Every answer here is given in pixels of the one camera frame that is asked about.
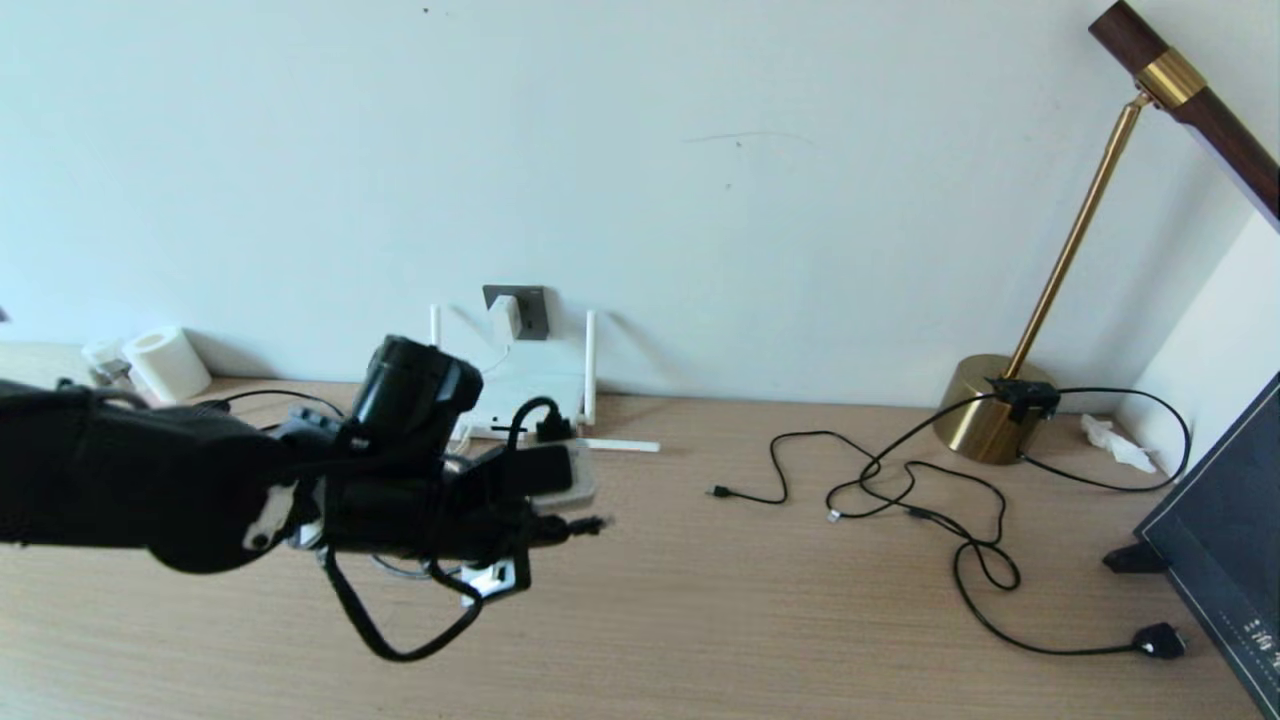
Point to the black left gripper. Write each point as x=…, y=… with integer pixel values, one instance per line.
x=495, y=520

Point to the white power adapter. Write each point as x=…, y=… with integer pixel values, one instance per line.
x=507, y=318

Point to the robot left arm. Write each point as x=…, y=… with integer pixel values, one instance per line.
x=150, y=480

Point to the white router with antennas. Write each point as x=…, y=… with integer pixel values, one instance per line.
x=530, y=385

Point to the white toilet paper roll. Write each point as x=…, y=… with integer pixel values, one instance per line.
x=168, y=365

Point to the brass desk lamp wooden head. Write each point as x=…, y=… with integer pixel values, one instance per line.
x=985, y=410

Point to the small clear jar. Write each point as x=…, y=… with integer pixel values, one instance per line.
x=103, y=358

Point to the crumpled white tissue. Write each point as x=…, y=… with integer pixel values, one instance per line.
x=1115, y=440

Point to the grey wall socket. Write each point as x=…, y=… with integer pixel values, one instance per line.
x=535, y=315

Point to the black lamp switch box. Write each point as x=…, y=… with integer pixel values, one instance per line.
x=1025, y=397

